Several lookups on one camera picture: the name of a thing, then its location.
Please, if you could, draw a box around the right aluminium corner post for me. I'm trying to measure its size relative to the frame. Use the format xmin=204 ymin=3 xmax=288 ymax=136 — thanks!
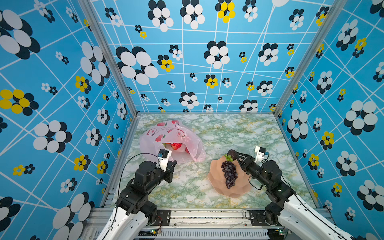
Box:
xmin=274 ymin=0 xmax=347 ymax=118

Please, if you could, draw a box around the green circuit board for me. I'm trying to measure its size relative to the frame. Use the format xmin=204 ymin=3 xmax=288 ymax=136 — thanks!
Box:
xmin=138 ymin=229 xmax=161 ymax=237
xmin=268 ymin=229 xmax=286 ymax=240

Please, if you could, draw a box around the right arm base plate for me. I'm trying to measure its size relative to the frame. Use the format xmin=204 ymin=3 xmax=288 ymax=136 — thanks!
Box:
xmin=245 ymin=210 xmax=278 ymax=227

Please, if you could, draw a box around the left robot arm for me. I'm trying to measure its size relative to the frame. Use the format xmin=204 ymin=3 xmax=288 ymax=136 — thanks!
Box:
xmin=98 ymin=160 xmax=178 ymax=240

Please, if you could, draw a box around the pink scalloped fruit plate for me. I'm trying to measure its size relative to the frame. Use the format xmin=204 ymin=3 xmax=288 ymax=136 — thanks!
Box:
xmin=208 ymin=156 xmax=251 ymax=198

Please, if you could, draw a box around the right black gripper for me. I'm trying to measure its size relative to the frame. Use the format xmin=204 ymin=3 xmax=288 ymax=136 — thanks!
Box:
xmin=236 ymin=152 xmax=271 ymax=191

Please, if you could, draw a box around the pink plastic bag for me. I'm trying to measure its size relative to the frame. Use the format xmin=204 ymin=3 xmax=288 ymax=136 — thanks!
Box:
xmin=140 ymin=120 xmax=206 ymax=163

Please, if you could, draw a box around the left green circuit board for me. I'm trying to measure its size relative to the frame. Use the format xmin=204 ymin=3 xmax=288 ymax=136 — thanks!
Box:
xmin=138 ymin=229 xmax=161 ymax=237

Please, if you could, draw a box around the aluminium corner post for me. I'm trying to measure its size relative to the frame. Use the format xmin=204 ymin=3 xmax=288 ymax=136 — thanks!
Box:
xmin=274 ymin=0 xmax=347 ymax=118
xmin=79 ymin=0 xmax=138 ymax=119

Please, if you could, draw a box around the dark mangosteen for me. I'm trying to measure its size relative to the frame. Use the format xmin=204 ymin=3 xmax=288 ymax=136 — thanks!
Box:
xmin=225 ymin=150 xmax=238 ymax=162

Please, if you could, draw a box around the right green circuit board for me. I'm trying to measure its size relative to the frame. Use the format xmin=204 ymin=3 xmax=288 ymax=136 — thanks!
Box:
xmin=268 ymin=229 xmax=286 ymax=240

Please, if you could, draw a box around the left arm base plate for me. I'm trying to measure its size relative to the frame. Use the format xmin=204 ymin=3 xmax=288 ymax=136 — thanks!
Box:
xmin=147 ymin=210 xmax=171 ymax=227

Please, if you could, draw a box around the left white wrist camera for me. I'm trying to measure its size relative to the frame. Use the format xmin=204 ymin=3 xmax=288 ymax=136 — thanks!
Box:
xmin=157 ymin=149 xmax=172 ymax=172

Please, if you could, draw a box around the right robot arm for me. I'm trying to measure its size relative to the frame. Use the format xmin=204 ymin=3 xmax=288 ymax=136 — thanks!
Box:
xmin=228 ymin=150 xmax=364 ymax=240

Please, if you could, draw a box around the purple grape bunch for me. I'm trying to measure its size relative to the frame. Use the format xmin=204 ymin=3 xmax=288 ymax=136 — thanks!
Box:
xmin=221 ymin=161 xmax=238 ymax=189

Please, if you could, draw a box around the aluminium front rail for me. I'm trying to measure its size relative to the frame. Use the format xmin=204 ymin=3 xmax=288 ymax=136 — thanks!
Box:
xmin=80 ymin=207 xmax=343 ymax=240

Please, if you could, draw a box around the left aluminium corner post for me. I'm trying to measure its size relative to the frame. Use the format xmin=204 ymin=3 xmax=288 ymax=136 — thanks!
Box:
xmin=79 ymin=0 xmax=138 ymax=119

